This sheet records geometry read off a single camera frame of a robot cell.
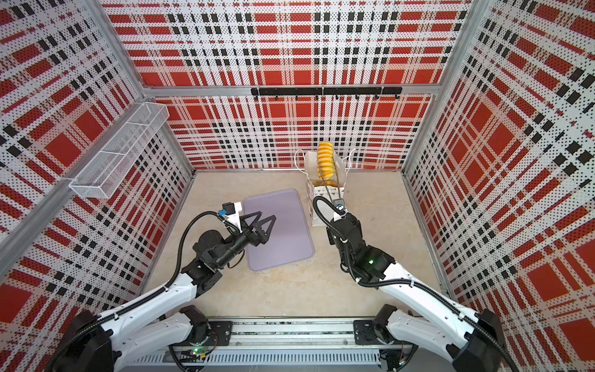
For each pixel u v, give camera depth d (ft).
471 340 1.27
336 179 2.64
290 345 2.39
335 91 2.97
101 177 2.27
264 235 2.14
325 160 2.68
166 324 1.90
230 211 2.13
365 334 2.36
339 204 2.04
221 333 2.42
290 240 3.10
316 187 2.63
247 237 2.18
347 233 1.71
